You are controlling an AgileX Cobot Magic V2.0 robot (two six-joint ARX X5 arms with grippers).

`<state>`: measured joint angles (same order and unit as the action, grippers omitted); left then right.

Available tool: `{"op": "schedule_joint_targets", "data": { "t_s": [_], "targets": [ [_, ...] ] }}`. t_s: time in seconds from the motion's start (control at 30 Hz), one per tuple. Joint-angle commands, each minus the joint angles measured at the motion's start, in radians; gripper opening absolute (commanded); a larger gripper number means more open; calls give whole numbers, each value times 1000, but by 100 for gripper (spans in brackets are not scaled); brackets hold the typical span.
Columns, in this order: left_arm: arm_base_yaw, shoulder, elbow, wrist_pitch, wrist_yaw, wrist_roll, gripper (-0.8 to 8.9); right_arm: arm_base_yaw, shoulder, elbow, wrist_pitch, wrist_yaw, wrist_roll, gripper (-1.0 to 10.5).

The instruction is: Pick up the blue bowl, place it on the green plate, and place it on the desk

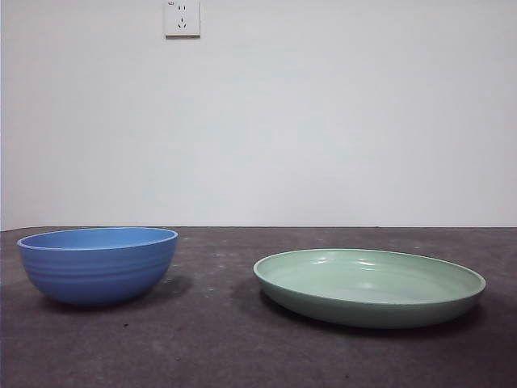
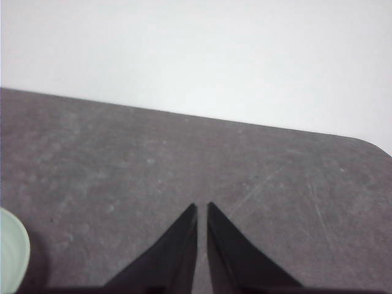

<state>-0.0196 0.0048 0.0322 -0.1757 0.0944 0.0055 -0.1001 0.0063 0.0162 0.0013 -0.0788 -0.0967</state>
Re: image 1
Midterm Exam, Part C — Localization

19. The green round plate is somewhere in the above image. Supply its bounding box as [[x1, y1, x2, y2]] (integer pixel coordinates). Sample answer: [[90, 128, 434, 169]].
[[253, 247, 486, 329]]

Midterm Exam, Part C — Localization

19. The blue ribbed bowl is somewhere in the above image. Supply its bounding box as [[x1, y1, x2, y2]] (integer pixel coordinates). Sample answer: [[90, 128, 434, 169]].
[[16, 226, 179, 306]]

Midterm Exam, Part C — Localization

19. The white wall socket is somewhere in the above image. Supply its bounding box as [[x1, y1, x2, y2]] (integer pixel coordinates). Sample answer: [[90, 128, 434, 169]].
[[164, 0, 202, 40]]

